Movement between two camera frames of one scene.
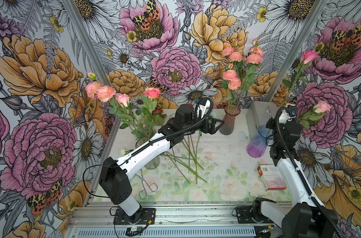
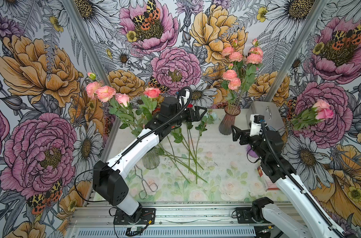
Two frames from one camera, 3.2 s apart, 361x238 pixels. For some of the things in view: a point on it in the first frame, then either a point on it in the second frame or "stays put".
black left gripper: (212, 127) -> (190, 110)
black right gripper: (278, 115) -> (245, 134)
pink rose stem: (149, 104) stays put
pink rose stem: (232, 83) stays put
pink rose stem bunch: (119, 103) stays put
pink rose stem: (254, 62) stays put
